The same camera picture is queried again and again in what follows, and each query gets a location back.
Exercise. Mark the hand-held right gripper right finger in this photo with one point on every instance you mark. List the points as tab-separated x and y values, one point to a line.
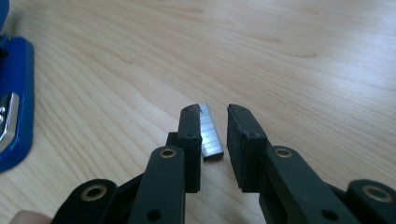
246	149

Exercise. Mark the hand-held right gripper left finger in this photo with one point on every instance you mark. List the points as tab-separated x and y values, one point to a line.
186	149

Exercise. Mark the silver staple strip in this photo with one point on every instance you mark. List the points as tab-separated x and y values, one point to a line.
211	137

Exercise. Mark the blue stapler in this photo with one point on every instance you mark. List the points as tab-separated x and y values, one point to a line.
18	93

